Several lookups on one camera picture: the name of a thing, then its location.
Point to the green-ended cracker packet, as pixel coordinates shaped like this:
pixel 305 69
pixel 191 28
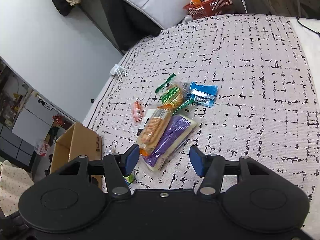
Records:
pixel 172 95

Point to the small orange snack packet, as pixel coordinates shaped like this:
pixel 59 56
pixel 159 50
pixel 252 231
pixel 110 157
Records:
pixel 137 111

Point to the white face mask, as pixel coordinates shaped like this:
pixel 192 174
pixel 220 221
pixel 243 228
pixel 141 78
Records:
pixel 117 69

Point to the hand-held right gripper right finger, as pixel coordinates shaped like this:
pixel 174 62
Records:
pixel 197 161

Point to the pack of water bottles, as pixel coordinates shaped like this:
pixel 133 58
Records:
pixel 42 148

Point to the white cabinet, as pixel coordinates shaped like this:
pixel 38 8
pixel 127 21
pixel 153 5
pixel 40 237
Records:
pixel 37 115

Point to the black grid glass door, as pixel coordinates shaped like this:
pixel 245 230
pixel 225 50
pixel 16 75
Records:
pixel 15 150

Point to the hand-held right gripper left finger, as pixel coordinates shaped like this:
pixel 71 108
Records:
pixel 131 158

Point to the white bed sheet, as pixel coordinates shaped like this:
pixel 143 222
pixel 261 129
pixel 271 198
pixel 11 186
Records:
pixel 311 80

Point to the orange packet in basket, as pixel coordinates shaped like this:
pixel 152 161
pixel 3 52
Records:
pixel 197 2

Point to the small green snack packet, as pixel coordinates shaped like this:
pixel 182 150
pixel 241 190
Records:
pixel 130 179

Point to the black-patterned bed blanket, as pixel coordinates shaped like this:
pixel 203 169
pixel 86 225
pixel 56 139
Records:
pixel 250 80

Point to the purple and white snack packet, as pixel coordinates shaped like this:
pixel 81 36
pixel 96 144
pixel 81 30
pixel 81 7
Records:
pixel 170 137

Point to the cream dotted fabric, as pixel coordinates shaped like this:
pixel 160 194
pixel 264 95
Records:
pixel 12 187

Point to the blue snack packet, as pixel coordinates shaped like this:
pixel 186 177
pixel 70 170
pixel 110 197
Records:
pixel 202 91

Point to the white pillow bag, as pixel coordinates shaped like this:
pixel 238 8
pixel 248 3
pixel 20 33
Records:
pixel 160 0

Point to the brown cardboard box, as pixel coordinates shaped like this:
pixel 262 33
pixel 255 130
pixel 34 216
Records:
pixel 75 140

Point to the long orange cracker packet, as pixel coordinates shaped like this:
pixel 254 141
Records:
pixel 153 127

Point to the red plastic basket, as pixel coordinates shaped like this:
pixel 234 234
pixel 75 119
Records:
pixel 212 6

